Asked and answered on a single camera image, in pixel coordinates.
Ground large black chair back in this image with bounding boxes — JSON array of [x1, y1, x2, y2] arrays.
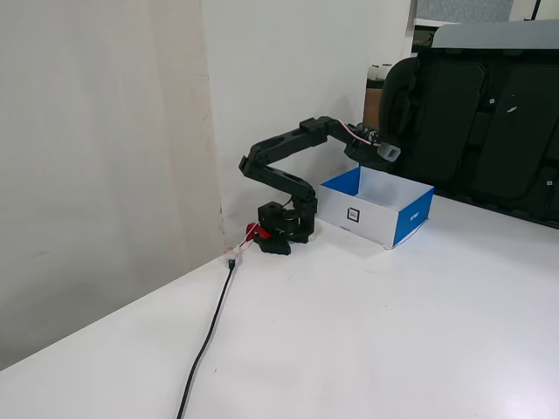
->
[[377, 46, 559, 230]]

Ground white cable connector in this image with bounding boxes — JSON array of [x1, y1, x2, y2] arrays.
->
[[221, 244, 245, 269]]

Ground red white servo wire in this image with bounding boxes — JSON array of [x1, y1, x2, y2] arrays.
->
[[334, 118, 373, 146]]

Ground red white lead wire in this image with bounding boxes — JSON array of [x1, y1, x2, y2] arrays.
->
[[238, 225, 261, 252]]

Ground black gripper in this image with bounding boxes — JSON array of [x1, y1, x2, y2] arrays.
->
[[343, 123, 393, 167]]

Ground gray printed block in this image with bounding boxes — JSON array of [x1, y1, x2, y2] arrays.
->
[[377, 142, 402, 164]]

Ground gray chair headrest panel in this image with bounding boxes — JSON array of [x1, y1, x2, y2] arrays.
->
[[430, 22, 559, 52]]

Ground brown cardboard carton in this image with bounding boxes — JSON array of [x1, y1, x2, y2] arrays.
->
[[362, 84, 388, 128]]

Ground blue white cardboard box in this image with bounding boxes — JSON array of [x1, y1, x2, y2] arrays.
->
[[320, 165, 436, 251]]

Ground black power cable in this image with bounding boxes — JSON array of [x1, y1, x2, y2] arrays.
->
[[176, 259, 239, 419]]

